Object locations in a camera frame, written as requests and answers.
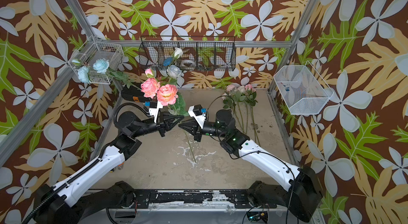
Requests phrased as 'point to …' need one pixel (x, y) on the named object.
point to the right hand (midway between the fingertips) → (180, 124)
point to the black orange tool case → (133, 93)
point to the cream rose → (229, 97)
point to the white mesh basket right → (303, 89)
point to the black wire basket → (200, 53)
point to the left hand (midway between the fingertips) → (183, 116)
